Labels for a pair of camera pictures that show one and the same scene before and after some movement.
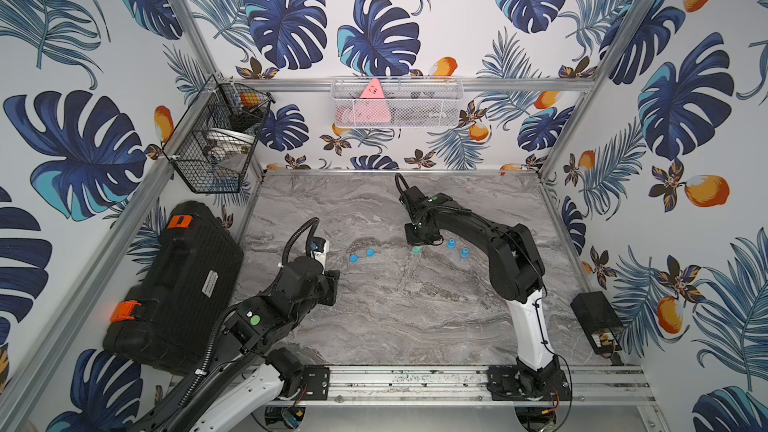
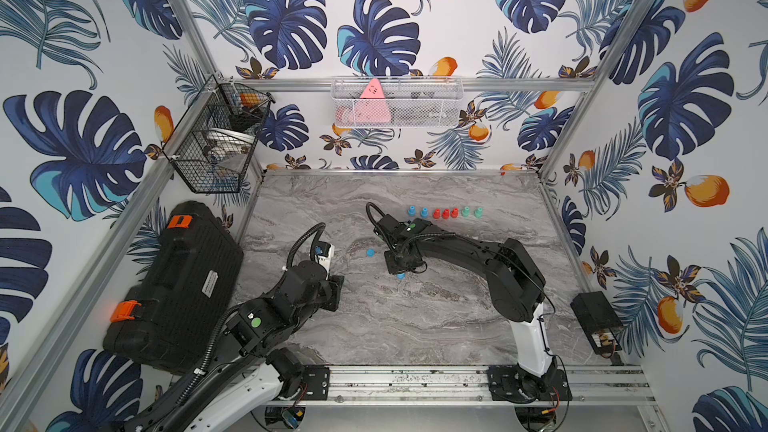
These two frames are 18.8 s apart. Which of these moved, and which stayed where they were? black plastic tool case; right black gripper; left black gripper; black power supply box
Moved: right black gripper
Stayed: black power supply box; left black gripper; black plastic tool case
